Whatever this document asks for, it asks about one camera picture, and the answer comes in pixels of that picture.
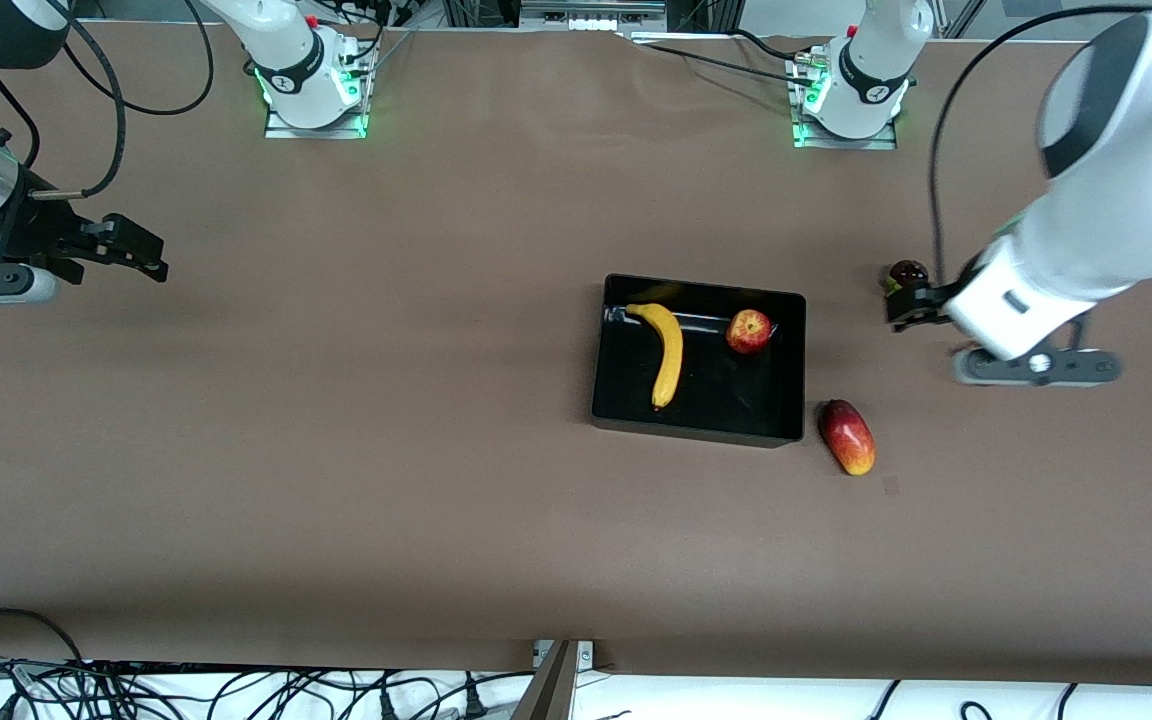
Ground red yellow apple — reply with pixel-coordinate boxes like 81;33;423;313
726;309;774;354

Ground black plastic box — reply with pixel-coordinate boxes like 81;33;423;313
591;273;807;448

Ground yellow banana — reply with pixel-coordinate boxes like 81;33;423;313
626;302;684;410

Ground red yellow mango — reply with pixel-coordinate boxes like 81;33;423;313
818;399;877;477

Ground grey metal bar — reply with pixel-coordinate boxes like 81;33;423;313
509;640;582;720

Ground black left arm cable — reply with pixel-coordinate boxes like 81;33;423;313
928;5;1152;291

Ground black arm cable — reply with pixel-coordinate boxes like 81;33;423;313
928;5;1152;291
0;0;215;196

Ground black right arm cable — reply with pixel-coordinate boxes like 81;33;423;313
0;0;215;196

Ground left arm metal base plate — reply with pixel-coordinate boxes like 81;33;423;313
791;50;899;151

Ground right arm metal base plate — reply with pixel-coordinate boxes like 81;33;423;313
264;95;370;140

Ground black cable on table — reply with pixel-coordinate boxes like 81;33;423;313
626;28;822;83

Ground arched black floor cable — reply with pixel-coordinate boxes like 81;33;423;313
0;608;87;666

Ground aluminium frame with connectors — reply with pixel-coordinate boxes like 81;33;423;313
519;0;669;34

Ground silver metal bracket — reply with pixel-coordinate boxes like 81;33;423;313
533;640;597;669

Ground tangled black floor cables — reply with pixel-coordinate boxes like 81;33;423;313
0;655;537;720

